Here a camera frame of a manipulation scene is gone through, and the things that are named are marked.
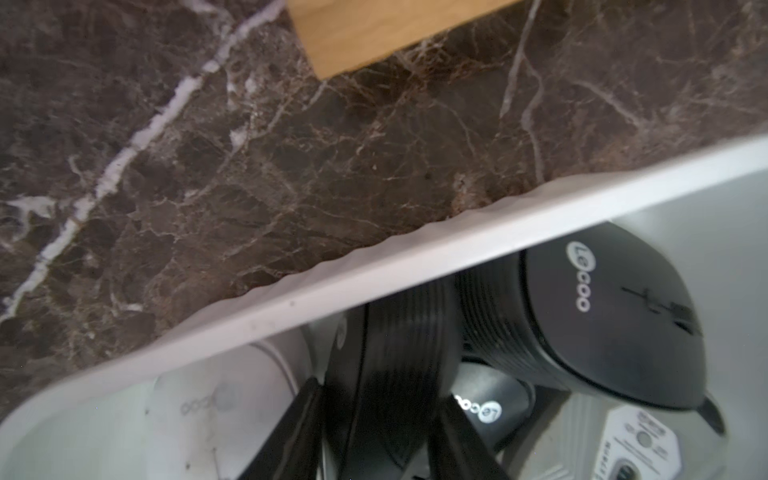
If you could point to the grey white mouse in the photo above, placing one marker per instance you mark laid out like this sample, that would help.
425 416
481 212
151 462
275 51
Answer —
577 436

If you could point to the white storage box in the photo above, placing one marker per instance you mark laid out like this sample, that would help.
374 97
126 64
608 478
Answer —
706 212

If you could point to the wooden easel stand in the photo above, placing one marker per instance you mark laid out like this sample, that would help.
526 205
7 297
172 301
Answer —
344 35

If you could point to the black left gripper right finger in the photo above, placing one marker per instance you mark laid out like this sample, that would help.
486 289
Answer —
455 449

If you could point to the white computer mouse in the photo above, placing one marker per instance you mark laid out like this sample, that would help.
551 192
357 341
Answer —
209 419

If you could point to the black mouse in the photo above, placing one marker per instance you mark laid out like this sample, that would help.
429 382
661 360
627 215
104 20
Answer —
495 403
598 311
393 361

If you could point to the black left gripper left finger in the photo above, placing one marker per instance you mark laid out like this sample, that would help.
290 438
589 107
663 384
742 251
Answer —
293 449

